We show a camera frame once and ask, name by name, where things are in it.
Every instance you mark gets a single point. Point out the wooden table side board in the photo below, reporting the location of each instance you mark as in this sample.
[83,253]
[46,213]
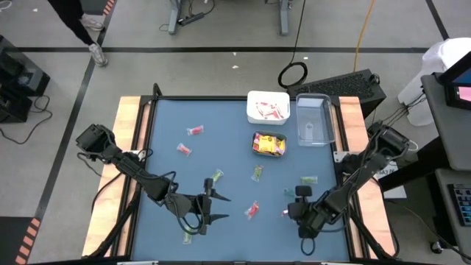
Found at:
[351,110]
[127,114]

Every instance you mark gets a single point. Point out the black desk base beam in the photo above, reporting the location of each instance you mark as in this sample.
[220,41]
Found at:
[416,169]

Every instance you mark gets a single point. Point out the white plastic cover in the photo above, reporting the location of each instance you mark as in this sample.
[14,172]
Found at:
[441,51]

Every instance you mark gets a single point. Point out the grey desk top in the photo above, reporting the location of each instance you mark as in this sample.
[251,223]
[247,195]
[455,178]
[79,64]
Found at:
[452,140]

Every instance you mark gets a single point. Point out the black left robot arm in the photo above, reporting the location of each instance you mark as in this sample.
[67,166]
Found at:
[125,162]

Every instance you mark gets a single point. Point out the green candy in clear wrapper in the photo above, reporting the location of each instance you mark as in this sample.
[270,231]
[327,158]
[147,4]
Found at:
[218,175]
[187,238]
[309,179]
[257,173]

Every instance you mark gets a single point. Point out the person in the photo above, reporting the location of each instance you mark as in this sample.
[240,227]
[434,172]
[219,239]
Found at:
[68,11]

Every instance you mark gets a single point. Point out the black keyboard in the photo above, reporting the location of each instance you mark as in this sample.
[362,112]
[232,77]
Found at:
[461,204]

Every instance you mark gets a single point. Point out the small teal plastic bin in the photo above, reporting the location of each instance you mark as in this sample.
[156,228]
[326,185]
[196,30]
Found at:
[282,137]

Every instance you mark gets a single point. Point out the black orange-striped floor mat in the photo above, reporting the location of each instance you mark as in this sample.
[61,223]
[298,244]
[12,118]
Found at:
[11,239]
[96,5]

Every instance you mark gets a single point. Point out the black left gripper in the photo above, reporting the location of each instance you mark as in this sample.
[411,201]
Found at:
[187,204]

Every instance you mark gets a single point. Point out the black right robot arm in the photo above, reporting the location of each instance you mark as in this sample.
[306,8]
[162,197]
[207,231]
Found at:
[360,176]

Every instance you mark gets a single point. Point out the red candy in clear wrapper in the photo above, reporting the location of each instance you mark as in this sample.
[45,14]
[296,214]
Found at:
[184,149]
[252,210]
[196,130]

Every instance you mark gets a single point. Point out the grey desk leg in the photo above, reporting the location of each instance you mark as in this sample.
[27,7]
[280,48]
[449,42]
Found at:
[284,18]
[173,22]

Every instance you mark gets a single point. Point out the black monitor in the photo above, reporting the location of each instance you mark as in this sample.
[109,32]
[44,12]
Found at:
[460,70]

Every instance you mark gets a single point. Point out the teal candy in clear wrapper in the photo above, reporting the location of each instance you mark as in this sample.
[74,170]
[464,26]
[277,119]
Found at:
[289,192]

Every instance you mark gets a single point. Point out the clear plastic bin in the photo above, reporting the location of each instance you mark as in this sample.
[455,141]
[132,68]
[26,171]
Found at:
[312,117]

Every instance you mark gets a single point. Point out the black computer tower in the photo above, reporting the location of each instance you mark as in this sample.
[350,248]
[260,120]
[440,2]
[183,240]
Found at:
[342,86]

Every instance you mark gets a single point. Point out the black power strip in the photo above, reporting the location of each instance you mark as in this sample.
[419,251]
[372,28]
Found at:
[193,18]

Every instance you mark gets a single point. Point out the black equipment cart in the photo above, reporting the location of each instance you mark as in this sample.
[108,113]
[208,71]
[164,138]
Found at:
[18,73]

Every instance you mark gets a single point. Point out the white plastic bin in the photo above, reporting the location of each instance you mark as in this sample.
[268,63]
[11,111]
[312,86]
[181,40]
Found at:
[252,95]

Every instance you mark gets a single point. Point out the white printed paper sheet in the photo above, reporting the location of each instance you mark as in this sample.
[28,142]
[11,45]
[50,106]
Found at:
[397,191]

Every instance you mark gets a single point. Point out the grey keyboard desk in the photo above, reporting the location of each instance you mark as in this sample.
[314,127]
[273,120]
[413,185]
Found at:
[441,176]

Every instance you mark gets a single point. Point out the black pink-screen display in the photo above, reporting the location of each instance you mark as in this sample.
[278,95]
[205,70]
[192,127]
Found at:
[454,99]

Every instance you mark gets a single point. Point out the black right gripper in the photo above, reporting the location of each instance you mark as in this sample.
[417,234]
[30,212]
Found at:
[309,215]

